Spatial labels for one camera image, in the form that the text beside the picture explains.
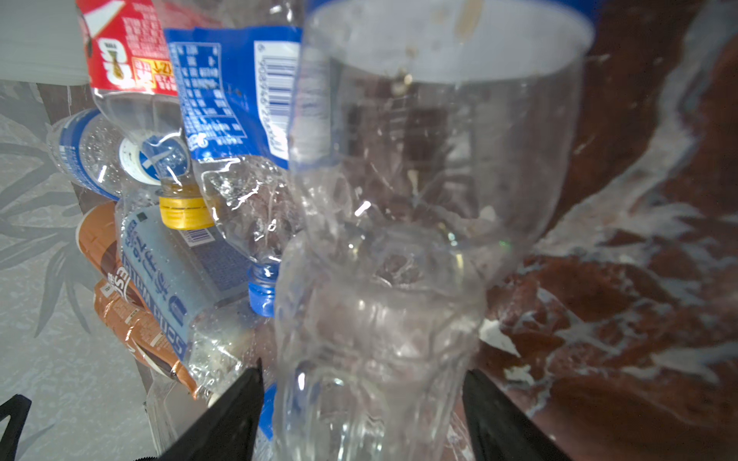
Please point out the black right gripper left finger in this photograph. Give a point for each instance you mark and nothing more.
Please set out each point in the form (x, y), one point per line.
(228, 430)

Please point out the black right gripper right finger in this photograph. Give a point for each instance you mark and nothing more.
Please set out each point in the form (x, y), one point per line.
(498, 429)

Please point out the clear square bottle white cap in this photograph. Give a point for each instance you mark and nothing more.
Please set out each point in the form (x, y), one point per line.
(171, 411)

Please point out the crushed clear bottle white cap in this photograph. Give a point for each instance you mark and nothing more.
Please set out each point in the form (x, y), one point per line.
(372, 346)

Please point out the Pepsi bottle blue cap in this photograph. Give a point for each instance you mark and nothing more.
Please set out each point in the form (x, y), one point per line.
(431, 139)

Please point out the white plastic trash bin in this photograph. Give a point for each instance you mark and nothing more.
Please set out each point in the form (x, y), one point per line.
(41, 43)

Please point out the water bottle blue cap lower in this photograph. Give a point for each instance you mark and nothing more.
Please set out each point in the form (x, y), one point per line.
(264, 446)

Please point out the brown Nescafe bottle lower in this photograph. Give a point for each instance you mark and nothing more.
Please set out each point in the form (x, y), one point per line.
(138, 330)

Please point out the brown nescafe bottle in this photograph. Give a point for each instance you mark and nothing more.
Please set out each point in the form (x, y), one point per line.
(138, 330)
(97, 239)

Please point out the soda water bottle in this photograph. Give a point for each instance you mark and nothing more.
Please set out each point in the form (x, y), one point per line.
(196, 285)

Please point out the brown Nescafe bottle upper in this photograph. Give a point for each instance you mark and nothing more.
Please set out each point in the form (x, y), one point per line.
(97, 239)

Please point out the small water bottle white cap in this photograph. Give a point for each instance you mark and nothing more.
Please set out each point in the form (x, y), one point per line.
(94, 154)

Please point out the clear bottle blue label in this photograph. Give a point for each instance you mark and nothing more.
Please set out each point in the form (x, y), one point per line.
(235, 65)

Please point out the clear bottle red label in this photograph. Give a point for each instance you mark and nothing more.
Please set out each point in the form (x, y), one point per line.
(134, 86)

